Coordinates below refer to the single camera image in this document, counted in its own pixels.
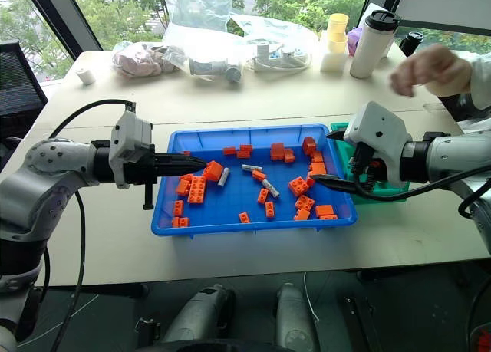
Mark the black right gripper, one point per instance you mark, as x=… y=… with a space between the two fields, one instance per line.
x=366 y=164

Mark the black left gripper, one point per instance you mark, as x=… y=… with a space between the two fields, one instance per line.
x=140 y=173

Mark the white sleeved person's forearm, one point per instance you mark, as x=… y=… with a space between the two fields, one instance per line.
x=481 y=83

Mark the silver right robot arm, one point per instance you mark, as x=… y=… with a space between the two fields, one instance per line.
x=452 y=152

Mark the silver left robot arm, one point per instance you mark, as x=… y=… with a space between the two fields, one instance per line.
x=50 y=164

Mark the green plastic bin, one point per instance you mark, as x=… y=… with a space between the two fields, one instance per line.
x=383 y=194

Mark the person's bare hand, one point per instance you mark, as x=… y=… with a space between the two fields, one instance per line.
x=433 y=70

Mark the orange plastic toy brick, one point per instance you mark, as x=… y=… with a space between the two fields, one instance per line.
x=213 y=171

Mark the blue plastic tray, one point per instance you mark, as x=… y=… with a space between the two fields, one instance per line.
x=230 y=198

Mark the small orange toy brick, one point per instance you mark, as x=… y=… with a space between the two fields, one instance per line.
x=244 y=218

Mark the white plastic container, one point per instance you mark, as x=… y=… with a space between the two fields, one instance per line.
x=333 y=60

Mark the white and grey cylindrical device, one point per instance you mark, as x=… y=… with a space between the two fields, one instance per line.
x=215 y=67

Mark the plastic bag with pink items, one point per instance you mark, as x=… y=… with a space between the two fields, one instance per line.
x=142 y=60

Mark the white tumbler with black lid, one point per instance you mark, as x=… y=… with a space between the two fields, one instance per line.
x=370 y=49

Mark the purple object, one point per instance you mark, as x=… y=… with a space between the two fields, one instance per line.
x=354 y=41

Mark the small white roll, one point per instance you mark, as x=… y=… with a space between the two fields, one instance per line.
x=86 y=76

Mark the yellow plastic cup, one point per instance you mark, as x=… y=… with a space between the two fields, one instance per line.
x=337 y=30

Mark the plastic bag with white charger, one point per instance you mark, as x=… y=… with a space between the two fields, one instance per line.
x=276 y=45

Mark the black bottle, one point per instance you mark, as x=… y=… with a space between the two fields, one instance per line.
x=410 y=43

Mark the grey robot leg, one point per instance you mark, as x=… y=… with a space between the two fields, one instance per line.
x=203 y=313
x=295 y=321

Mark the clear plastic bag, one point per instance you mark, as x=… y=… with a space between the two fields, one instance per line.
x=195 y=10

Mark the black mesh chair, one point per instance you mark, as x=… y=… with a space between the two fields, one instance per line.
x=17 y=83

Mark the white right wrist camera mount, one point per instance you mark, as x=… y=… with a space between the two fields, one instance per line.
x=377 y=127

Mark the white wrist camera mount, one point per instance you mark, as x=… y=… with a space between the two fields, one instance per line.
x=377 y=127
x=128 y=137

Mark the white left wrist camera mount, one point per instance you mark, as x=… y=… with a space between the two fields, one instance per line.
x=128 y=137

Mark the black metal bracket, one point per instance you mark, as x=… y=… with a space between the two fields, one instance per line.
x=358 y=325

